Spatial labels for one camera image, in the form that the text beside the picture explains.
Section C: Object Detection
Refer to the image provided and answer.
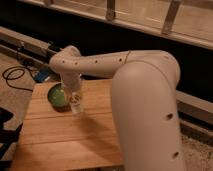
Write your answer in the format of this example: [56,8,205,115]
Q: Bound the white plastic bottle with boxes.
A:
[70,92,83,114]

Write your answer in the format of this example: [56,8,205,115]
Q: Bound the dark object at left edge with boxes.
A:
[0,107,22,171]

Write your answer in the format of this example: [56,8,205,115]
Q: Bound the metal window frame rail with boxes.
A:
[19,0,213,50]

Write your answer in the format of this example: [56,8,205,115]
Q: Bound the blue box on floor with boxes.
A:
[34,69,50,83]

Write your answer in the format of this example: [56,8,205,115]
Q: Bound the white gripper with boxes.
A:
[60,74,83,109]

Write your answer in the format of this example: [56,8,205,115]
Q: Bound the black cable loop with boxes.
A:
[2,65,35,92]

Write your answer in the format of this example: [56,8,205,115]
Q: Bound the black power adapter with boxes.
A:
[47,42,61,57]

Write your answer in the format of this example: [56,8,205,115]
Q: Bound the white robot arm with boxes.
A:
[49,46,186,171]

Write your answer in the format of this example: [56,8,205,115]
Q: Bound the green ceramic bowl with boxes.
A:
[47,83,69,108]

